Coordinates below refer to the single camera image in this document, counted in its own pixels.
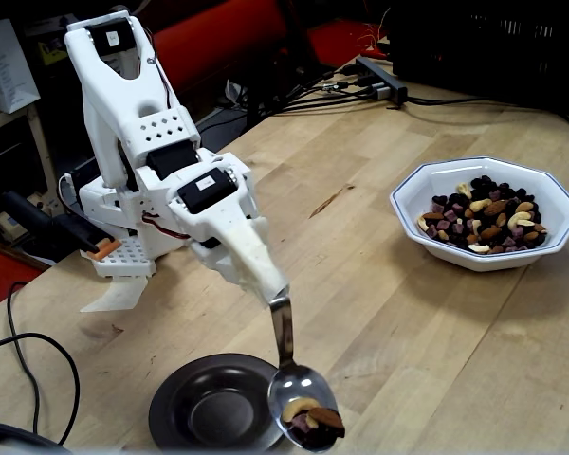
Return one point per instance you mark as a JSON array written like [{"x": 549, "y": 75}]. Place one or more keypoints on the grey USB hub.
[{"x": 384, "y": 83}]

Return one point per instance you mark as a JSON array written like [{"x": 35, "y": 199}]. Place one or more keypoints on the red cushioned wooden chair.
[{"x": 218, "y": 47}]

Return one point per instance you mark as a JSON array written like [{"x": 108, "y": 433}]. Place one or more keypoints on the dark raisin cluster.
[{"x": 320, "y": 435}]

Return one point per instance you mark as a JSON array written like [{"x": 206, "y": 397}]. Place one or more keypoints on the large black mesh crate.
[{"x": 479, "y": 47}]

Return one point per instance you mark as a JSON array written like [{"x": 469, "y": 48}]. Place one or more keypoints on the trail mix heap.
[{"x": 488, "y": 218}]

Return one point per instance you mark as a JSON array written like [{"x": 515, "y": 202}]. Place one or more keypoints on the beige masking tape piece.
[{"x": 118, "y": 296}]

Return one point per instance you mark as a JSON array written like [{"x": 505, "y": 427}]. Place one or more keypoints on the white octagonal bowl blue rim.
[{"x": 417, "y": 189}]

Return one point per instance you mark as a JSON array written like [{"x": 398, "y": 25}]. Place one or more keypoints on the beige power strip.
[{"x": 2, "y": 220}]

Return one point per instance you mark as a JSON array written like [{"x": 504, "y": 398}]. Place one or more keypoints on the metal spoon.
[{"x": 294, "y": 384}]

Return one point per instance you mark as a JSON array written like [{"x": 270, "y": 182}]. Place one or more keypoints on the black bar clamp orange pad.
[{"x": 61, "y": 223}]

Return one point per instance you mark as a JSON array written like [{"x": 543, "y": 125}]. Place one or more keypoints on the red cushion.
[
  {"x": 336, "y": 42},
  {"x": 0, "y": 279}
]

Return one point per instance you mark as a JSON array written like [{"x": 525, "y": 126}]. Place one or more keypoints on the brown metal plate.
[{"x": 208, "y": 403}]

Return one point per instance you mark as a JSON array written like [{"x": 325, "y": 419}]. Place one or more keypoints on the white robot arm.
[{"x": 109, "y": 95}]

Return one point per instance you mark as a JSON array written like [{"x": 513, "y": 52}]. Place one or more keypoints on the white cardboard box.
[{"x": 5, "y": 71}]

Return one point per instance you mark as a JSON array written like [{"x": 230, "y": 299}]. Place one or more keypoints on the brown almond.
[{"x": 327, "y": 417}]

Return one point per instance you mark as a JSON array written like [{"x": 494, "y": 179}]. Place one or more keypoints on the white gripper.
[{"x": 244, "y": 246}]

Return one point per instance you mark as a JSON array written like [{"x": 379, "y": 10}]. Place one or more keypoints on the beige wooden shelf frame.
[{"x": 38, "y": 142}]

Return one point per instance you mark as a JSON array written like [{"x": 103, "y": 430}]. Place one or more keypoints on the purple dried fruit piece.
[{"x": 299, "y": 421}]

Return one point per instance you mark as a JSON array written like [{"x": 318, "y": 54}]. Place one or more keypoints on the yellow and black box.
[{"x": 52, "y": 52}]

